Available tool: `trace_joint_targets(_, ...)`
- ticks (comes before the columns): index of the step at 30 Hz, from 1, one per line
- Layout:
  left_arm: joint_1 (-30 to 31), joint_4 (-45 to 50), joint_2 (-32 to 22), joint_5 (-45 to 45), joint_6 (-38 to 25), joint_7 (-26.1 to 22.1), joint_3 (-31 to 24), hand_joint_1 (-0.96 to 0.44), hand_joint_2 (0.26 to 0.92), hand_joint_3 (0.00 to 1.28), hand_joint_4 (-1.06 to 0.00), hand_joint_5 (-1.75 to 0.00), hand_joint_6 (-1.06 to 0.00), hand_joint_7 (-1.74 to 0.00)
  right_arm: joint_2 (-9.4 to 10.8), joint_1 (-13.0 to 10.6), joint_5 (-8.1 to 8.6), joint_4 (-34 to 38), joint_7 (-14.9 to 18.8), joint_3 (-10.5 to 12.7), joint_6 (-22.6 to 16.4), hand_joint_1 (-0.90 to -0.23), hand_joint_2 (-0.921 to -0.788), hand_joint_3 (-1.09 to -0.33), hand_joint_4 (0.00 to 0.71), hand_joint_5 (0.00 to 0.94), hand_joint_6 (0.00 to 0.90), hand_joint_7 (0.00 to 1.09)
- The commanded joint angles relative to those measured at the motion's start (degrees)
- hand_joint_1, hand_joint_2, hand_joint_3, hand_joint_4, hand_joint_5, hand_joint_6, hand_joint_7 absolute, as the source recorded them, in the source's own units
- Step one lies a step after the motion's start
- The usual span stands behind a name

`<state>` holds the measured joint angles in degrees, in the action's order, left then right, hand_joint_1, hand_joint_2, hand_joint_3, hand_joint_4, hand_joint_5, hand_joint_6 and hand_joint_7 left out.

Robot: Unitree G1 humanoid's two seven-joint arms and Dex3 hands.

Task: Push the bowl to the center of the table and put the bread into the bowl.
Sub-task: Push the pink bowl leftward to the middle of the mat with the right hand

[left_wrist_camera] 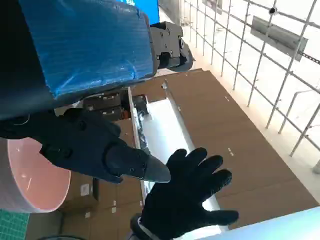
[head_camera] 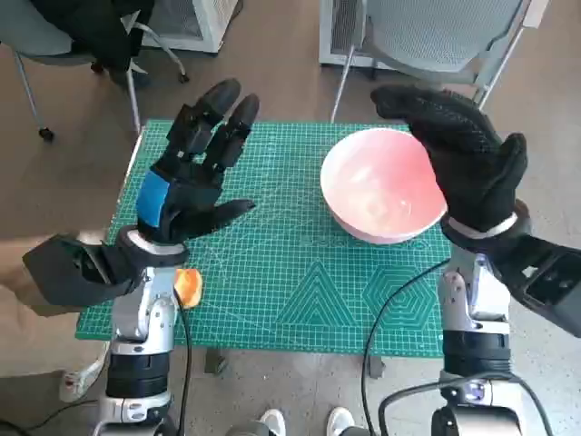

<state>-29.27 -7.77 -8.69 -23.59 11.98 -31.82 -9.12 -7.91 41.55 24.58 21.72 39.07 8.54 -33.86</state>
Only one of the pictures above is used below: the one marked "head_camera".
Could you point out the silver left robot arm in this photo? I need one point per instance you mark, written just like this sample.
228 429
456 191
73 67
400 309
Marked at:
136 318

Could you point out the grey mesh-back chair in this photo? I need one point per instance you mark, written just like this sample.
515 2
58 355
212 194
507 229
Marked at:
431 32

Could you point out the person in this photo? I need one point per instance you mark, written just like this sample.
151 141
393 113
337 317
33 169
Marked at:
27 340

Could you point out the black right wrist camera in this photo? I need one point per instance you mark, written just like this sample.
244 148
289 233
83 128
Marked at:
549 281

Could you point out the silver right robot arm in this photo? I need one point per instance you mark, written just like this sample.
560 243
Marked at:
472 300

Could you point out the long striped toy bread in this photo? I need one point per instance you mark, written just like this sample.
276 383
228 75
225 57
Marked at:
190 288

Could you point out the pink bowl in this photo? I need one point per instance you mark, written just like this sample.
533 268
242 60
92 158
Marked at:
377 195

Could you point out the white shoe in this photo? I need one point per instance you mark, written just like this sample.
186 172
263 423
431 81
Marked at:
340 422
272 422

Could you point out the white mesh-door cabinet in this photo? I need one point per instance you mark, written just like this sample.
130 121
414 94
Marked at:
338 27
199 22

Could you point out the bare left robot hand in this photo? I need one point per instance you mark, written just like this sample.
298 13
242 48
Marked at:
181 195

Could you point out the black table bracket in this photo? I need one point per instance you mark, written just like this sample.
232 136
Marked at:
377 368
214 363

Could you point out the green cutting mat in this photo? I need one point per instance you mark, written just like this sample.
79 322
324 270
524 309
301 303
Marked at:
272 254

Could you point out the gloved right robot hand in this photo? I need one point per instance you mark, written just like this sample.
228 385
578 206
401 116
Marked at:
467 159

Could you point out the teal-grey seat chair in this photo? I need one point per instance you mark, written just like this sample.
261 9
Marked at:
27 32

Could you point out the black garment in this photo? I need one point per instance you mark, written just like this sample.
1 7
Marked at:
91 27

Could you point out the person's white sneaker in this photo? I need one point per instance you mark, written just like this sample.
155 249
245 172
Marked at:
77 381

